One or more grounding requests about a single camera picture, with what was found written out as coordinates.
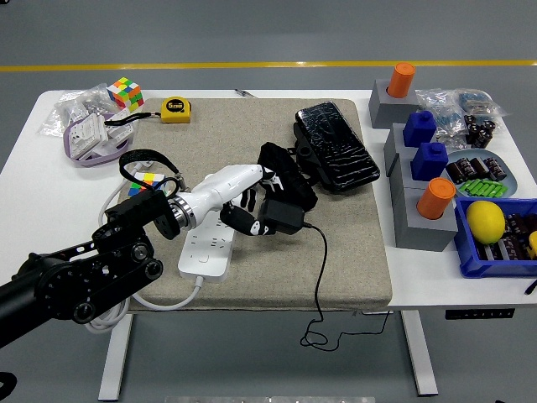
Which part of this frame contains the white power strip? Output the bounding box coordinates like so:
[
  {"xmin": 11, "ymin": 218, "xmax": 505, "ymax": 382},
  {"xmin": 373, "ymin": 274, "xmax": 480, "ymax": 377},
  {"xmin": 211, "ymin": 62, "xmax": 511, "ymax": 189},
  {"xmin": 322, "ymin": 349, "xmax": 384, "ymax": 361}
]
[{"xmin": 177, "ymin": 207, "xmax": 236, "ymax": 285}]

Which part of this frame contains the blue bottle-shaped block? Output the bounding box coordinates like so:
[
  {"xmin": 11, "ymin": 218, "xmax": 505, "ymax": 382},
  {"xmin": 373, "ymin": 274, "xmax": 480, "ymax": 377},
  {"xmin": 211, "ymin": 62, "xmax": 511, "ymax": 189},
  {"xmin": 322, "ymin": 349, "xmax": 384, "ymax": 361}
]
[
  {"xmin": 402, "ymin": 111, "xmax": 438, "ymax": 148},
  {"xmin": 410, "ymin": 142, "xmax": 449, "ymax": 181}
]

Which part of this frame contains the grey block with square hole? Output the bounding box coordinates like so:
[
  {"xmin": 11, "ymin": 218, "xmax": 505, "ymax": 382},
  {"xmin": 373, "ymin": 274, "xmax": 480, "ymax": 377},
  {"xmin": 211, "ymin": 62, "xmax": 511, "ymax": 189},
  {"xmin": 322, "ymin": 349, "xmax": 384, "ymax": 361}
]
[
  {"xmin": 388, "ymin": 153, "xmax": 420, "ymax": 194},
  {"xmin": 383, "ymin": 123, "xmax": 420, "ymax": 177}
]

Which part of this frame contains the light blue plate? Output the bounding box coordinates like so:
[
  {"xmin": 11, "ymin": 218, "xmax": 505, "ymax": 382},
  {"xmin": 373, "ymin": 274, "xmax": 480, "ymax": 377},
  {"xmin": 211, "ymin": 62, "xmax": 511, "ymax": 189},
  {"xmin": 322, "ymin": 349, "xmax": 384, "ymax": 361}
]
[{"xmin": 444, "ymin": 149, "xmax": 519, "ymax": 199}]

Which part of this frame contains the grey block with round hole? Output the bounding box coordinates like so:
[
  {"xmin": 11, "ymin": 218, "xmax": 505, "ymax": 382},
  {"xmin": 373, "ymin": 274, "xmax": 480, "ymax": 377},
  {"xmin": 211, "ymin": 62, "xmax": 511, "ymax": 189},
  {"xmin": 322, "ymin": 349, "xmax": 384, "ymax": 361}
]
[
  {"xmin": 393, "ymin": 187, "xmax": 459, "ymax": 253},
  {"xmin": 368, "ymin": 78, "xmax": 420, "ymax": 129}
]

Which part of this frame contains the grey-brown mat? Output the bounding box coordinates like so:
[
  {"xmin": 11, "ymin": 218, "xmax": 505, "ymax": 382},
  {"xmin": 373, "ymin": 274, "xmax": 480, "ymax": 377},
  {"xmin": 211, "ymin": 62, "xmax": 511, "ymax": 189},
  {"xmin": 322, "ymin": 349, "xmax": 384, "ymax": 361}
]
[{"xmin": 98, "ymin": 98, "xmax": 394, "ymax": 312}]

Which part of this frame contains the large colourful puzzle cube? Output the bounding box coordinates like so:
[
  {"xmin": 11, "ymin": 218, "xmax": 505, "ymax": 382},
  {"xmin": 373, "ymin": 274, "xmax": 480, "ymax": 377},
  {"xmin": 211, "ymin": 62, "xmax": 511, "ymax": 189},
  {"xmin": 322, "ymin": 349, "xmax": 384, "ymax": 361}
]
[{"xmin": 106, "ymin": 76, "xmax": 145, "ymax": 113}]

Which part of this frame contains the black plastic bracket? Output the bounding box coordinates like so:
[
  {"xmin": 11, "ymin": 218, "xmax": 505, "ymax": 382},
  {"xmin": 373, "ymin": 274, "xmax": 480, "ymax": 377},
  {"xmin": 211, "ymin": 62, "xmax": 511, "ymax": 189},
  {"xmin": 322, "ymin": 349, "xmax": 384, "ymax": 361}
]
[{"xmin": 288, "ymin": 121, "xmax": 332, "ymax": 190}]

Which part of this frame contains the dark brown capacitor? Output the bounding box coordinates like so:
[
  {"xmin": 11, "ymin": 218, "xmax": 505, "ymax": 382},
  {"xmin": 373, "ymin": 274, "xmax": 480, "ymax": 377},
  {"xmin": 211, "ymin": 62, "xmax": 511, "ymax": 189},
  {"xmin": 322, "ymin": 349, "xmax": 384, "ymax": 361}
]
[
  {"xmin": 446, "ymin": 161, "xmax": 477, "ymax": 184},
  {"xmin": 468, "ymin": 157, "xmax": 492, "ymax": 180},
  {"xmin": 484, "ymin": 157, "xmax": 508, "ymax": 182}
]

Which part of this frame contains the white power strip cable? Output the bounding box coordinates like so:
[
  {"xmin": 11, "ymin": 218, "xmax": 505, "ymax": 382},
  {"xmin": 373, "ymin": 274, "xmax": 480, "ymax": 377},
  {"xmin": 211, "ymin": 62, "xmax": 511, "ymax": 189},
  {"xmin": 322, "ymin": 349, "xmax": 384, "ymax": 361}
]
[{"xmin": 83, "ymin": 161, "xmax": 206, "ymax": 335}]

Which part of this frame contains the small colourful puzzle cube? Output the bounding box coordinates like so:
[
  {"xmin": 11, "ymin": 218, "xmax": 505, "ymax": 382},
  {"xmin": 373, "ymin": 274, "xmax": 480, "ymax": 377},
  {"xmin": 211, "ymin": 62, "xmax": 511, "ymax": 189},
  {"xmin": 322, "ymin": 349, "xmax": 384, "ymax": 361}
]
[{"xmin": 128, "ymin": 170, "xmax": 169, "ymax": 198}]

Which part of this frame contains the black table control panel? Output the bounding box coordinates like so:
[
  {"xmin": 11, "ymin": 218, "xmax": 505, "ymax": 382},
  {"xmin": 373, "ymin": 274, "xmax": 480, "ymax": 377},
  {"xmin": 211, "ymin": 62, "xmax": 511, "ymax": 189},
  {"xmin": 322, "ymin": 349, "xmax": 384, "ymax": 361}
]
[{"xmin": 445, "ymin": 309, "xmax": 516, "ymax": 321}]

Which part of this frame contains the black capacitors cluster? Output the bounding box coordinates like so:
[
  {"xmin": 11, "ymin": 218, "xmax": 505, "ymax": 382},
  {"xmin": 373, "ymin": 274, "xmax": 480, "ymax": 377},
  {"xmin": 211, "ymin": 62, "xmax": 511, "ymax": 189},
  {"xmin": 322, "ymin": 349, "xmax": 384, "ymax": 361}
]
[{"xmin": 463, "ymin": 113, "xmax": 497, "ymax": 149}]

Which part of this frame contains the black cloth with red lining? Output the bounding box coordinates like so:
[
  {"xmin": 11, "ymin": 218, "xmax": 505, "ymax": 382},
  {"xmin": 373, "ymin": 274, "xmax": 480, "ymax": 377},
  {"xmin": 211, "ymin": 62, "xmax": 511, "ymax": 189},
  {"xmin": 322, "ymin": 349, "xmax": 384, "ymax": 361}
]
[{"xmin": 257, "ymin": 141, "xmax": 319, "ymax": 213}]

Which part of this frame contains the blue plastic bin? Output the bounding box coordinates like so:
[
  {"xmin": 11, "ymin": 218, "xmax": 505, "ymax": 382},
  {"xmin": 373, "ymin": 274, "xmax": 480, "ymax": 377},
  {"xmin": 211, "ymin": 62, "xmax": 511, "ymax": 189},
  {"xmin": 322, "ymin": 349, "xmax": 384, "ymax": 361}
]
[{"xmin": 453, "ymin": 196, "xmax": 537, "ymax": 279}]

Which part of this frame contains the black glossy wrapped device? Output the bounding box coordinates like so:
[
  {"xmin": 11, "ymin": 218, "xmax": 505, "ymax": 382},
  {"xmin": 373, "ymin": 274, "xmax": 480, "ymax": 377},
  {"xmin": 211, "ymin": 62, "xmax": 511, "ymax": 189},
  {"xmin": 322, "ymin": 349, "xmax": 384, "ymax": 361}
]
[{"xmin": 295, "ymin": 101, "xmax": 382, "ymax": 193}]

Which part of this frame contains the white table leg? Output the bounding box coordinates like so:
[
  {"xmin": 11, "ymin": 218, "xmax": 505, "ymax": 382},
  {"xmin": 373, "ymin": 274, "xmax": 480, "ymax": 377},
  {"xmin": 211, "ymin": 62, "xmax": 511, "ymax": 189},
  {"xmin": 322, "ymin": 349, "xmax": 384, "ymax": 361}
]
[
  {"xmin": 400, "ymin": 311, "xmax": 440, "ymax": 396},
  {"xmin": 96, "ymin": 312, "xmax": 134, "ymax": 402}
]

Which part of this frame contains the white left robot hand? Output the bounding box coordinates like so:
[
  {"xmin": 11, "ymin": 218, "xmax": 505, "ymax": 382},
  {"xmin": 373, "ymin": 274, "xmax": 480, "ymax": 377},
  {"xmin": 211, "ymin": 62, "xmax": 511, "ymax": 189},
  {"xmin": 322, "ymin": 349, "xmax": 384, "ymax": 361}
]
[{"xmin": 187, "ymin": 164, "xmax": 283, "ymax": 238}]

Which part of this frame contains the large white wall socket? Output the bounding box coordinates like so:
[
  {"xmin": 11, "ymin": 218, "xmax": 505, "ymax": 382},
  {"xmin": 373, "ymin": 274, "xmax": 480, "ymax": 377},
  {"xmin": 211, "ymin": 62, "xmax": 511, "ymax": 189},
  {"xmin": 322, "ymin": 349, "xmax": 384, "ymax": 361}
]
[{"xmin": 69, "ymin": 115, "xmax": 110, "ymax": 160}]

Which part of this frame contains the purple plastic basket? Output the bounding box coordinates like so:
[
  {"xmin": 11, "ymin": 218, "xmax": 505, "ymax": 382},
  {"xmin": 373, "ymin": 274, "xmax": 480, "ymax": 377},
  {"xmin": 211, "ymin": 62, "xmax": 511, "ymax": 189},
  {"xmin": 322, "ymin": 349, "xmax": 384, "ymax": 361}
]
[{"xmin": 62, "ymin": 111, "xmax": 138, "ymax": 169}]

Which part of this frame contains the orange cylinder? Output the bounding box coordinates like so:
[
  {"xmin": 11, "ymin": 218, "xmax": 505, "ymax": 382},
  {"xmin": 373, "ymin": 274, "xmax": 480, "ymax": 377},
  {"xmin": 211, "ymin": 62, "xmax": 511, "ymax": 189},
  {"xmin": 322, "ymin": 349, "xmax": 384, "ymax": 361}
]
[
  {"xmin": 416, "ymin": 177, "xmax": 457, "ymax": 220},
  {"xmin": 387, "ymin": 62, "xmax": 416, "ymax": 99}
]

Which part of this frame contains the black power adapter with cord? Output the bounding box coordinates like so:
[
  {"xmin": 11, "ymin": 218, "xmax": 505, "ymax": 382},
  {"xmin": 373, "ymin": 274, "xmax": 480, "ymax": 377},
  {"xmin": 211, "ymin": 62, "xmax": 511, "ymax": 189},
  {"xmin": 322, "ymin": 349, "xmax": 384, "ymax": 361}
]
[{"xmin": 259, "ymin": 198, "xmax": 392, "ymax": 353}]

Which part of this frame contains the clear bag of blue-white parts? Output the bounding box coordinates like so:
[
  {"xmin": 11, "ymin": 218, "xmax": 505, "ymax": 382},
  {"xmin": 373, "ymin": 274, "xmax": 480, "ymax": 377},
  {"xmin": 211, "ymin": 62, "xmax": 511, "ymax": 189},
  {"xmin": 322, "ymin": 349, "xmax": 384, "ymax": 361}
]
[{"xmin": 455, "ymin": 87, "xmax": 508, "ymax": 118}]

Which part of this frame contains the small white wall socket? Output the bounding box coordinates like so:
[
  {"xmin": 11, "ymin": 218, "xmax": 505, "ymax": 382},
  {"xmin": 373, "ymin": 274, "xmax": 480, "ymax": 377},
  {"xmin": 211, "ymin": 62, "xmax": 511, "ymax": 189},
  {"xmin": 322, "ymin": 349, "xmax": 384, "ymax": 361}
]
[{"xmin": 107, "ymin": 121, "xmax": 136, "ymax": 147}]

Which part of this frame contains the dark capacitors pile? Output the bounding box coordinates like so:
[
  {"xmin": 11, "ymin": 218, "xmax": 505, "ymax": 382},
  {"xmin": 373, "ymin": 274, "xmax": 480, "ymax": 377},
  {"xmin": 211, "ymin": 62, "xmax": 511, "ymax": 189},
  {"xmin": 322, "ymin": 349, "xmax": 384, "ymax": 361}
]
[{"xmin": 477, "ymin": 213, "xmax": 537, "ymax": 264}]

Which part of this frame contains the yellow lemon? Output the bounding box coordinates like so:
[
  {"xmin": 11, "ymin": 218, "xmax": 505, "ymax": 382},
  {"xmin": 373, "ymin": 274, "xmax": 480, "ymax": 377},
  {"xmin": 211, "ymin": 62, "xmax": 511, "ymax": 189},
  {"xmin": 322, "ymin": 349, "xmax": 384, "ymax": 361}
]
[{"xmin": 466, "ymin": 200, "xmax": 507, "ymax": 246}]

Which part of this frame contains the clear bag of blue parts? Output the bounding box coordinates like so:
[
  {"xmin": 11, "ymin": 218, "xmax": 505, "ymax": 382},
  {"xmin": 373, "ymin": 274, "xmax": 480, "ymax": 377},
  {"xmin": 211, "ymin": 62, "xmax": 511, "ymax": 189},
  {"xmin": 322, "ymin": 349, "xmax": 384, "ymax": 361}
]
[{"xmin": 414, "ymin": 87, "xmax": 467, "ymax": 148}]

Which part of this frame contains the yellow tape measure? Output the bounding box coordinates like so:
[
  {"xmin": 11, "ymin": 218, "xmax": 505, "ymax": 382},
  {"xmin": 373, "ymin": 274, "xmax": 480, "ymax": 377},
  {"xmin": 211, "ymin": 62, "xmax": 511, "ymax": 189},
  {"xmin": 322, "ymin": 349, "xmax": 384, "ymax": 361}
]
[{"xmin": 104, "ymin": 96, "xmax": 193, "ymax": 127}]

